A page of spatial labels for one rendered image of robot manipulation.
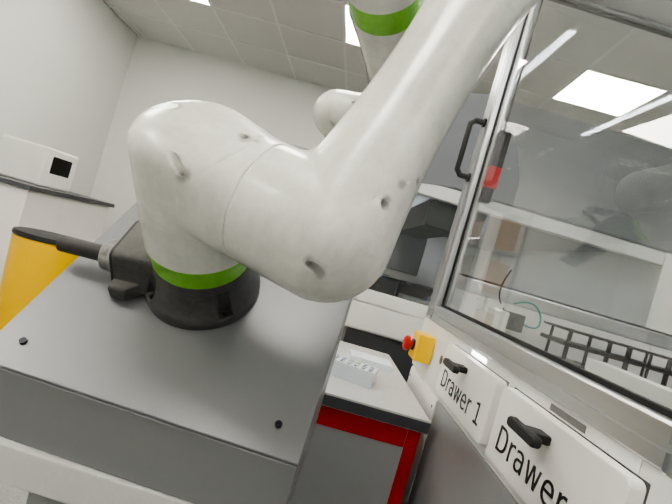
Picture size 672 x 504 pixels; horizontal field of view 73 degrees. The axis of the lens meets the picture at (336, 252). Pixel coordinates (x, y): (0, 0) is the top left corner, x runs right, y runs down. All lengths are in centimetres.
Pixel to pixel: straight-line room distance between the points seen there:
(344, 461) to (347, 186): 78
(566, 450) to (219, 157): 49
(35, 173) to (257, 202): 395
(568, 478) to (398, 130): 42
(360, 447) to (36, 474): 66
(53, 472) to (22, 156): 390
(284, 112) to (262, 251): 498
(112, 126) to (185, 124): 548
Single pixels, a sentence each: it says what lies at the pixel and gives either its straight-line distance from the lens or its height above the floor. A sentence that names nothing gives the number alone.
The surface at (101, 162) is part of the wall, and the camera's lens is 592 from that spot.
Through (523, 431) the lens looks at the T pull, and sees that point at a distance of 63.
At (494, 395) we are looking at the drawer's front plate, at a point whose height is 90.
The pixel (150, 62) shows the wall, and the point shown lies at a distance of 599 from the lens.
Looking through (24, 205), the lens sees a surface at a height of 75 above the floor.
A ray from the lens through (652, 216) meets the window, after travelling 66.
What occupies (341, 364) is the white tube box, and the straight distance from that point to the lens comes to 114.
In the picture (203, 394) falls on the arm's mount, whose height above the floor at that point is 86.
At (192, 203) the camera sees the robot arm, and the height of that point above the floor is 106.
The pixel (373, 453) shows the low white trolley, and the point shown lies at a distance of 108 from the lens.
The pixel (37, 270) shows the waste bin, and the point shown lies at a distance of 324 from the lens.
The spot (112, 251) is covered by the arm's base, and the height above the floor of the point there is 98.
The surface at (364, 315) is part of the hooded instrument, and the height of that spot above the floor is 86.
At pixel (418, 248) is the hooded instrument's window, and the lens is 172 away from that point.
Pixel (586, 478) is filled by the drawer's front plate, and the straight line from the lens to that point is 59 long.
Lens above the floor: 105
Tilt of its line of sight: level
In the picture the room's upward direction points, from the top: 16 degrees clockwise
